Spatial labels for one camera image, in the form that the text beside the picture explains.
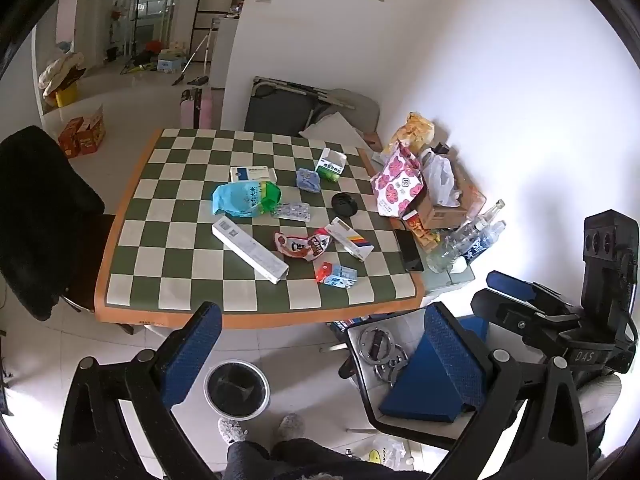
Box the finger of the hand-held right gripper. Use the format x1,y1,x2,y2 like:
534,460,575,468
470,288,579,357
486,269,582,317

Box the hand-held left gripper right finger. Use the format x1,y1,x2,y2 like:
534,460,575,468
423,301,591,480

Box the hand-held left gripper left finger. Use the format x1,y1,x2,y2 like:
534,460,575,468
56,301,224,480

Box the round black trash bin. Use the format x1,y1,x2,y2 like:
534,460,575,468
203,360,271,418

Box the white medicine box blue patch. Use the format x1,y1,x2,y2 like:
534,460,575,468
229,165,279,184

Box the person's right forearm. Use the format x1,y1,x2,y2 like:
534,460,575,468
575,374,624,434

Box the plastic bottle with blue label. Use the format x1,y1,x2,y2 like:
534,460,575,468
462,220,507,262

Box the blue flat box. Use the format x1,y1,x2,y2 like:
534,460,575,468
379,314,490,424

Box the clear plastic bottles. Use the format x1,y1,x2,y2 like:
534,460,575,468
426,199,506,274

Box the grey fuzzy slipper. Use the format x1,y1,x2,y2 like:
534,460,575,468
217,417,249,445
276,412,306,442

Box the brown cardboard box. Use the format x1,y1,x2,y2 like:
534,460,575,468
411,180,485,231

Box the red yellow snack packet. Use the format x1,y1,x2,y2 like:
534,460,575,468
402,210,442,253

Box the black phone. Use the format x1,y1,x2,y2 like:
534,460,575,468
393,228,425,273

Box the green white checkered table mat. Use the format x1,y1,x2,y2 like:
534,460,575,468
95,127,426,329

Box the long white box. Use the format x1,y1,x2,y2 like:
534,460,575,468
211,216,290,285

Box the white bag with yellow print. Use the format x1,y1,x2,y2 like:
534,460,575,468
345,435,417,472

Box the white plastic bag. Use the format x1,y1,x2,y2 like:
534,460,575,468
422,150,461,207

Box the red blue small milk carton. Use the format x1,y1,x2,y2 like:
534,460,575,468
314,261,358,287

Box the person's legs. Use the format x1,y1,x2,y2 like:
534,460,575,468
222,437,432,480

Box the pink floral tissue pack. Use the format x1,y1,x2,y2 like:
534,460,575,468
370,141,425,217

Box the red white snack wrapper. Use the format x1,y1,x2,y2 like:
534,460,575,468
273,227,332,262

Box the white box with coloured stripes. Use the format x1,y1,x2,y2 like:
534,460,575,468
325,217,375,263

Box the blue green snack bag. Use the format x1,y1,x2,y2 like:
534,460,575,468
212,180,282,218

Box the clear blister pack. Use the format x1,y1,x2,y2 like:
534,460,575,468
271,201,313,222

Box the yellow snack bag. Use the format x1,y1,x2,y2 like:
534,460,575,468
387,111,436,157

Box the black round lid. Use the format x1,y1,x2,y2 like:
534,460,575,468
331,192,358,216

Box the black office chair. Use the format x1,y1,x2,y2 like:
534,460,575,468
0,125,136,336

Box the blue crumpled packet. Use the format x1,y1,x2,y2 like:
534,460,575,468
295,168,321,193

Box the green white open carton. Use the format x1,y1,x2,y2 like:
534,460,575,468
315,148,348,182

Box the white board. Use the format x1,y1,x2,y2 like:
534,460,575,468
298,112,376,149

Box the grey cushioned chair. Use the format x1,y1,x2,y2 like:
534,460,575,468
311,88,381,133

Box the red cardboard box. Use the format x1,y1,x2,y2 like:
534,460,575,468
76,105,107,155
57,116,85,159

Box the pink suitcase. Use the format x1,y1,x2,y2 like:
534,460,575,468
179,87,215,129

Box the grey folding bed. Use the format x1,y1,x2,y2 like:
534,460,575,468
243,76,328,137

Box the yellow bin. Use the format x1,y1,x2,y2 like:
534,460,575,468
55,82,81,108

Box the pile of beige clothes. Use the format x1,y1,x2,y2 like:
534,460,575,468
39,51,87,99

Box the dark coat rack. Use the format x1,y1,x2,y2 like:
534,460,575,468
120,0,151,73

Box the metal ring parts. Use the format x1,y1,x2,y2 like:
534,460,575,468
357,325,412,387

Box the long handled broom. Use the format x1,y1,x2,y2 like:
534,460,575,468
172,30,212,86

